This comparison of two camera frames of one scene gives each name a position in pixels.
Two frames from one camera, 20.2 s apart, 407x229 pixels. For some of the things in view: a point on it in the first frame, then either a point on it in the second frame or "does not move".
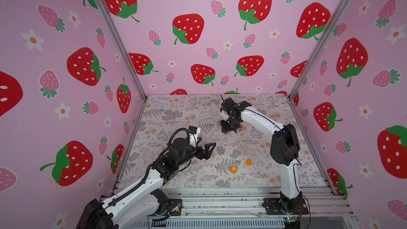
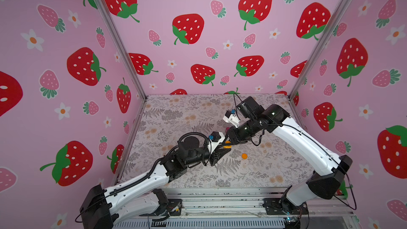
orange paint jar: x=233 y=169 → x=228 y=146
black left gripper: x=204 y=154 → x=214 y=156
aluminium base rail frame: x=241 y=207 does not move
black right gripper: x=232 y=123 → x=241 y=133
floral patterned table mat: x=248 y=158 does not move
